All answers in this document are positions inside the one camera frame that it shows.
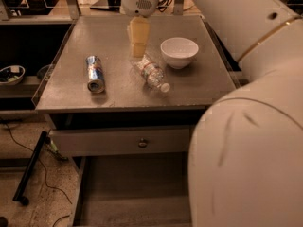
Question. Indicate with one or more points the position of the grey top drawer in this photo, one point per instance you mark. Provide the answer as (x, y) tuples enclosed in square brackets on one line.
[(119, 141)]

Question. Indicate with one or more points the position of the brass drawer knob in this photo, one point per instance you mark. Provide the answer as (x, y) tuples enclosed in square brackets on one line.
[(142, 143)]

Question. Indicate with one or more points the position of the grey wooden drawer cabinet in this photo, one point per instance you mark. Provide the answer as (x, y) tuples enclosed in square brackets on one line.
[(127, 101)]

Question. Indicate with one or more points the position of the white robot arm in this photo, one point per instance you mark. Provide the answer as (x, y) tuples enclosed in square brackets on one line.
[(245, 161)]

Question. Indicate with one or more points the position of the blue silver redbull can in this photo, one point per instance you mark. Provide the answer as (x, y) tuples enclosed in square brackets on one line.
[(96, 81)]

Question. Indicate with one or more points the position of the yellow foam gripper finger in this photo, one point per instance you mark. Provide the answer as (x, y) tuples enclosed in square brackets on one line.
[(139, 31)]

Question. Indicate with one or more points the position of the open grey middle drawer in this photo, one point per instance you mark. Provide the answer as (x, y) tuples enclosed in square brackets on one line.
[(142, 190)]

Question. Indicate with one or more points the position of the black monitor stand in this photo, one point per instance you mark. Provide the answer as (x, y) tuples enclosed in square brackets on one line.
[(107, 5)]

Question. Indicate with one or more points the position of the white ceramic bowl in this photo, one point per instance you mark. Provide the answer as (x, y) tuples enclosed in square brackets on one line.
[(178, 52)]

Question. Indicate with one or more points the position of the clear plastic water bottle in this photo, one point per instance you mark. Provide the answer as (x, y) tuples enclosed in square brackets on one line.
[(151, 72)]

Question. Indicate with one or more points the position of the small bowl with items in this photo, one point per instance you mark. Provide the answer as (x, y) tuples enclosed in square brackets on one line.
[(12, 75)]

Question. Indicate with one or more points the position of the black bar on floor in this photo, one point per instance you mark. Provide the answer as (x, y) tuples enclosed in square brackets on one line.
[(19, 194)]

